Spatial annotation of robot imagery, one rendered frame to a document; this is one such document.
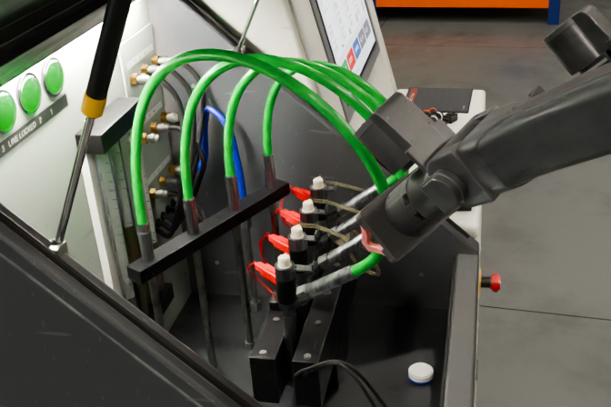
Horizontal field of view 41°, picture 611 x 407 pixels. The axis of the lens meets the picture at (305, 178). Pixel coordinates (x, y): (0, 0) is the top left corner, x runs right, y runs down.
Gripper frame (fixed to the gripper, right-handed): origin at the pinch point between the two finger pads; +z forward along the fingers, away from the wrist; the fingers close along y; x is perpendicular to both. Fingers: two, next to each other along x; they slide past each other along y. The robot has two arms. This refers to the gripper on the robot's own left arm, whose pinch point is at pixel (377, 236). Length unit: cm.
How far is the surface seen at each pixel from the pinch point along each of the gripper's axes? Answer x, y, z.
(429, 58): -69, -304, 335
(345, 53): -32, -46, 45
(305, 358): 6.8, 7.7, 24.0
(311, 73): -21.9, -9.9, 3.8
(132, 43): -47, -3, 27
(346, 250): -1.2, -6.1, 20.4
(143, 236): -20.4, 14.9, 25.2
